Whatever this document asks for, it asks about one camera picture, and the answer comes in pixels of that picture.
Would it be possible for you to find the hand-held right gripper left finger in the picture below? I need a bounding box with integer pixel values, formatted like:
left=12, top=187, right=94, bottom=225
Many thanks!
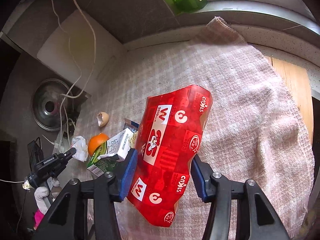
left=35, top=149, right=138, bottom=240

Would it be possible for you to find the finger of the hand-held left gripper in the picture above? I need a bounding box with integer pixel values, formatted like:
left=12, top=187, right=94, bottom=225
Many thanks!
left=64, top=147, right=77, bottom=159

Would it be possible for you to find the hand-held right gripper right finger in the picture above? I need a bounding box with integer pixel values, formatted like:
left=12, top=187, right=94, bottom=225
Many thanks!
left=191, top=154, right=290, bottom=240

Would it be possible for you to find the white tissue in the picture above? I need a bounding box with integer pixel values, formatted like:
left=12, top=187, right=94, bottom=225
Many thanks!
left=71, top=135, right=89, bottom=162

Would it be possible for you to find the red printed packaging box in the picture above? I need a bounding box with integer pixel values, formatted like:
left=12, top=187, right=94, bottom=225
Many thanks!
left=126, top=85, right=213, bottom=228

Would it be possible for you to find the person's left hand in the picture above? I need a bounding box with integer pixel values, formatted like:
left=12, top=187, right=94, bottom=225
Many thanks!
left=34, top=177, right=62, bottom=215

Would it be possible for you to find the white power plug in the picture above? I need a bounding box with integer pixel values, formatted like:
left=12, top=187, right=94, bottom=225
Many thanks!
left=51, top=140, right=72, bottom=153

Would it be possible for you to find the orange peel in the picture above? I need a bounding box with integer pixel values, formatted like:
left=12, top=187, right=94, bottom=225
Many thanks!
left=88, top=133, right=110, bottom=157

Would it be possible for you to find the crushed green white carton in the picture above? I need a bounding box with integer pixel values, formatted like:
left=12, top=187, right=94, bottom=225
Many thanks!
left=87, top=128, right=137, bottom=177

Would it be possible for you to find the eggshell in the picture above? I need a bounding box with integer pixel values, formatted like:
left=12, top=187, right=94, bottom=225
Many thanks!
left=97, top=112, right=110, bottom=127

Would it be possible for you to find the metal pot lid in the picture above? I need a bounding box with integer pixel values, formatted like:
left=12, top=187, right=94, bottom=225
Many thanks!
left=30, top=78, right=78, bottom=132

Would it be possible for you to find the small blue brown wrapper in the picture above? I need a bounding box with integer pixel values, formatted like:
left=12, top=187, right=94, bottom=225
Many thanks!
left=124, top=118, right=140, bottom=133

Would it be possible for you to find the pink clothing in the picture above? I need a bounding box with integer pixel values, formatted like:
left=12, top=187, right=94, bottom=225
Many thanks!
left=34, top=209, right=45, bottom=230

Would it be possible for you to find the pink checked towel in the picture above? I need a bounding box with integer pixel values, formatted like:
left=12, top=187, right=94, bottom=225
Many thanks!
left=72, top=16, right=315, bottom=240

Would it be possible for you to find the white cutting board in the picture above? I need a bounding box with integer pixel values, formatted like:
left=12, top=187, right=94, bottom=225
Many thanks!
left=37, top=9, right=123, bottom=93

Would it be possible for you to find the wooden cutting board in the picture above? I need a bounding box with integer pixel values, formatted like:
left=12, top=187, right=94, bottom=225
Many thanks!
left=265, top=56, right=314, bottom=143

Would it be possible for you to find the black wire stand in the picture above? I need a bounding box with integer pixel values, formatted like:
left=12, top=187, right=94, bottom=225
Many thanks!
left=27, top=137, right=45, bottom=171

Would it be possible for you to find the thick white cable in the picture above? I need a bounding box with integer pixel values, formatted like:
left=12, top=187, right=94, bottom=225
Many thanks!
left=60, top=0, right=98, bottom=140

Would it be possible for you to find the thin white cable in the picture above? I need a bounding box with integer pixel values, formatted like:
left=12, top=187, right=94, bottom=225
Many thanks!
left=37, top=0, right=84, bottom=80

